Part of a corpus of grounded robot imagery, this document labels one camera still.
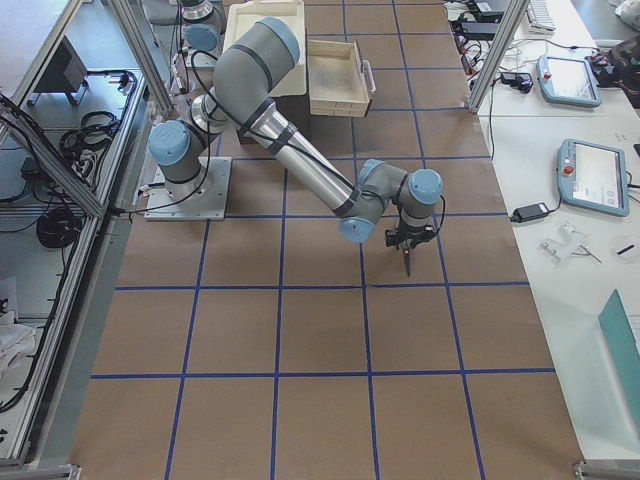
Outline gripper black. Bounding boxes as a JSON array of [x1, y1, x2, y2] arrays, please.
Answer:
[[385, 226, 435, 248]]

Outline grey orange scissors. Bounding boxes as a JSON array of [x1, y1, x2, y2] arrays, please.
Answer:
[[399, 239, 414, 277]]

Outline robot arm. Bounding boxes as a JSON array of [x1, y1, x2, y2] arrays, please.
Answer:
[[178, 0, 227, 52], [148, 17, 443, 250]]

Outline black power adapter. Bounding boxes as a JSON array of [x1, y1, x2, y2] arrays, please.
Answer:
[[510, 202, 550, 223]]

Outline dark wooden cabinet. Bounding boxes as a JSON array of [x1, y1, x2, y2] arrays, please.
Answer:
[[238, 94, 310, 150]]

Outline near blue teach pendant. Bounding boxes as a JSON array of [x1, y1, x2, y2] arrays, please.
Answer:
[[557, 139, 629, 217]]

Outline blue teach pendant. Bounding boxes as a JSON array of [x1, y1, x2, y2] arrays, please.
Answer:
[[557, 139, 629, 217], [536, 55, 601, 108]]

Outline teal board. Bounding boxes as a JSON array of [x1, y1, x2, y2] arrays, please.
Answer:
[[598, 289, 639, 429]]

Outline far blue teach pendant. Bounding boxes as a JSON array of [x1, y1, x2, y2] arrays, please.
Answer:
[[536, 55, 601, 108]]

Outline white plastic tray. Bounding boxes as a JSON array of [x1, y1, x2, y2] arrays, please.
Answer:
[[220, 1, 307, 97]]

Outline white crumpled cloth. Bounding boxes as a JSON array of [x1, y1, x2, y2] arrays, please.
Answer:
[[0, 277, 37, 371]]

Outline wooden drawer white handle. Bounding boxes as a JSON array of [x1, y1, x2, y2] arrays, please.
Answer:
[[307, 40, 376, 118]]

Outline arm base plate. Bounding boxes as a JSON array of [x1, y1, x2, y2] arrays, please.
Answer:
[[143, 156, 232, 221]]

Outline aluminium frame post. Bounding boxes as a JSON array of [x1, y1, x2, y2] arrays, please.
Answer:
[[467, 0, 528, 114]]

